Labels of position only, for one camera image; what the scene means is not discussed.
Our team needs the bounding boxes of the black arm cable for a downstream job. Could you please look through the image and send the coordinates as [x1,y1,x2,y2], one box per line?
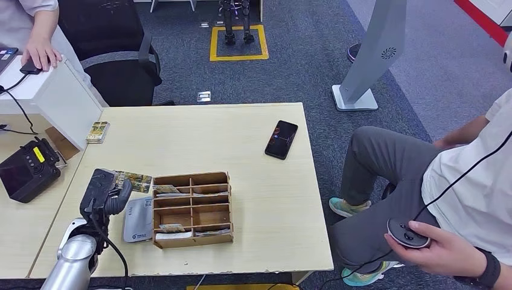
[88,198,130,290]

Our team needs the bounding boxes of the person's left hand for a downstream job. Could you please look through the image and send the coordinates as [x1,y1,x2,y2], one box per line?
[21,35,63,73]
[385,221,487,278]

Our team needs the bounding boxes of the person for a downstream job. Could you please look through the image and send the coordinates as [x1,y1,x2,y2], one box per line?
[328,88,512,290]
[0,0,109,108]

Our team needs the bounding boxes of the wooden compartment card organizer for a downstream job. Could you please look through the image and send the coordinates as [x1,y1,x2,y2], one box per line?
[152,171,235,250]

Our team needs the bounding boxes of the grey kiosk stand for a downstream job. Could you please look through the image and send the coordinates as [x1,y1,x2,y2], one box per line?
[331,0,408,112]

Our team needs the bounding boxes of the round white black controller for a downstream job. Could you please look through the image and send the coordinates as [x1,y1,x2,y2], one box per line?
[386,217,432,250]

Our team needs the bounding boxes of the laptop computer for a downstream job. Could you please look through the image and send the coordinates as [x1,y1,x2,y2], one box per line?
[0,47,19,75]

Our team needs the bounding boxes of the white furniture frame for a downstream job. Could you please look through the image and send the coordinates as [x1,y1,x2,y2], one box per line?
[149,0,197,13]

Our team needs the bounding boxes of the black wristwatch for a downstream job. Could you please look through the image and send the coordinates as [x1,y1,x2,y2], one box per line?
[476,248,502,290]

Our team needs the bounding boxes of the stack of patterned cards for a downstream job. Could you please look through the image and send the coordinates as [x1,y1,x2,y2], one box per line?
[85,121,110,144]

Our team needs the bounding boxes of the small black flat device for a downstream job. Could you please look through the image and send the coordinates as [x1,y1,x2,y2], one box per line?
[19,59,44,76]

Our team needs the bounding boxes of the teal sneaker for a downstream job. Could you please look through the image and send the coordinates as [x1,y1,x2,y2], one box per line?
[341,260,403,288]
[328,197,372,219]

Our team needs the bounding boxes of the white card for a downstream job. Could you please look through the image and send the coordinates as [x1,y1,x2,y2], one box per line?
[155,231,194,241]

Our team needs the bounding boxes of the pale grey card reader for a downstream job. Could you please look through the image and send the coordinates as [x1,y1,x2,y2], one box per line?
[123,196,155,244]

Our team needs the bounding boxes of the black controller cable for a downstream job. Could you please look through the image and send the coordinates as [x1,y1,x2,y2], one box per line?
[318,129,512,290]

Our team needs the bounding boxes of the black round base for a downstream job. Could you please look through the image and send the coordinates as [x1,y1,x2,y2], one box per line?
[346,43,363,64]

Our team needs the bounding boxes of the black smartphone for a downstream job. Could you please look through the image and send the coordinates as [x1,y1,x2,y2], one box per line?
[264,120,299,161]

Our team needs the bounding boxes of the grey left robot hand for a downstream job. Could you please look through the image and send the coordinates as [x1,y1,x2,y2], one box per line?
[79,168,133,220]

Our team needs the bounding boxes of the black office chair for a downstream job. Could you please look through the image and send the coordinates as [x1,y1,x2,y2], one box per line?
[57,0,163,108]

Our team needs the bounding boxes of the brown cardboard piece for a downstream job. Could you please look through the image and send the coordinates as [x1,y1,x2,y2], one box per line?
[45,126,81,162]

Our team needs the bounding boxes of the black humanoid robot legs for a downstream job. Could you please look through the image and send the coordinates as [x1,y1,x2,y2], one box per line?
[218,0,255,46]

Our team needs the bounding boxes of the person's right hand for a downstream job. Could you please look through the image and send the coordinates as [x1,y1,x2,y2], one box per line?
[431,136,459,150]

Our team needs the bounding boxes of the thin black device cable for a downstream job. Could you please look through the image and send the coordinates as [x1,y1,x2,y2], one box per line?
[0,73,40,136]

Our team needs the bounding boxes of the yellow floor tape square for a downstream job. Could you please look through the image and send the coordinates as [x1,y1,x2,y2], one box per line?
[210,24,269,62]

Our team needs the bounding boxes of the white box riser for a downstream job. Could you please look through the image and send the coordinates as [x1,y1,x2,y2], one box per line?
[0,55,104,151]

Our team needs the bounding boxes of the patterned ID card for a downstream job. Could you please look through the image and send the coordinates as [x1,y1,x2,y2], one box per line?
[114,170,153,194]

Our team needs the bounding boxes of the black payment terminal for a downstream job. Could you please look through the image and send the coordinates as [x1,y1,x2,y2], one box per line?
[0,137,68,204]

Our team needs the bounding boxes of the black stool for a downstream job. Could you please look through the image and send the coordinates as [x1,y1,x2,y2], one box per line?
[381,182,397,202]

